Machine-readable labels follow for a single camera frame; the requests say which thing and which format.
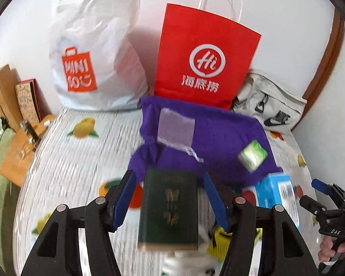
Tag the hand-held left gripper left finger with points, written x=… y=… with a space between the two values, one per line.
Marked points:
x=123 y=204

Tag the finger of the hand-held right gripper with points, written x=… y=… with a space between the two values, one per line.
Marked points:
x=312 y=204
x=320 y=186

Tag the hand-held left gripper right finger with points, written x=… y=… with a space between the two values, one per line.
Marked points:
x=215 y=204

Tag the dark green book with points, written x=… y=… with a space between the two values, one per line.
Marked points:
x=166 y=207

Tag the person's right hand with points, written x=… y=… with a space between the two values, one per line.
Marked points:
x=327 y=250

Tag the blue tissue pack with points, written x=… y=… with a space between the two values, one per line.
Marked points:
x=276 y=189

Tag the yellow clip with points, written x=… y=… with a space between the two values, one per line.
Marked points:
x=218 y=244

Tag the fruit printed tablecloth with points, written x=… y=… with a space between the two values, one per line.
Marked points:
x=74 y=172

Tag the light green small packet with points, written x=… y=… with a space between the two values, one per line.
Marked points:
x=253 y=155

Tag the purple cloth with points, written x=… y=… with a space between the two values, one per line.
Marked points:
x=218 y=138

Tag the white mesh pouch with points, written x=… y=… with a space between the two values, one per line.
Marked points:
x=175 y=126

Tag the beige fabric bag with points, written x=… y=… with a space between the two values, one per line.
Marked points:
x=276 y=97

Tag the black clip tool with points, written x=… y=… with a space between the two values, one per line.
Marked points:
x=31 y=135

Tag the light green cloth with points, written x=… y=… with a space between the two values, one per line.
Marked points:
x=0 y=201

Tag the brown paper bag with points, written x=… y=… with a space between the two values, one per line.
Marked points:
x=1 y=92

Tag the white plastic shopping bag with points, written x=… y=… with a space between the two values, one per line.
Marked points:
x=103 y=34

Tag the red paper bag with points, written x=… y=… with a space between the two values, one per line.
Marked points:
x=184 y=34

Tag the brown wooden door frame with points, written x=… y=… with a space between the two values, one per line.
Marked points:
x=330 y=57

